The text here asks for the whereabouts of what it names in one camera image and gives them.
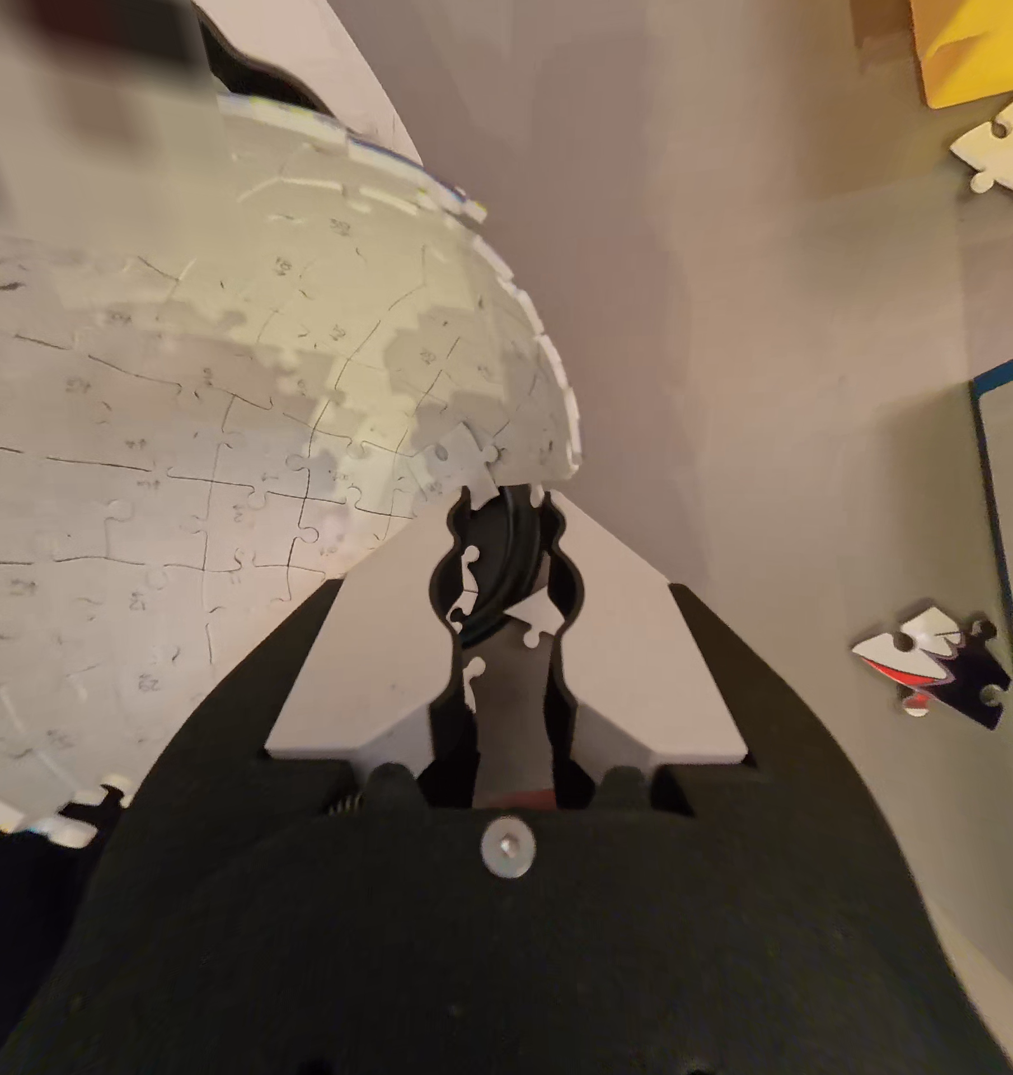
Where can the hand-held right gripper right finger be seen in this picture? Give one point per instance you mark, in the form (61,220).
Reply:
(649,680)

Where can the yellow plastic bin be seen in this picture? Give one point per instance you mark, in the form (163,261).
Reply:
(985,50)

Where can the black ball stand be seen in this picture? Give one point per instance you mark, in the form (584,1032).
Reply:
(506,546)

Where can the white puzzle piece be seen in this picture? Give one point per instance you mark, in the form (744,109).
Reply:
(1010,151)
(456,458)

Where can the colourful puzzle ball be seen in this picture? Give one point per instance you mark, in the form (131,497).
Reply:
(221,420)

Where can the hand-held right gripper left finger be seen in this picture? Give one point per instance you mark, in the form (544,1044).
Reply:
(364,680)

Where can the black red puzzle piece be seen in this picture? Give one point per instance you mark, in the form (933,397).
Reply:
(935,663)

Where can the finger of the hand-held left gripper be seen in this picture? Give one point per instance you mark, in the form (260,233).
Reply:
(95,143)
(347,75)

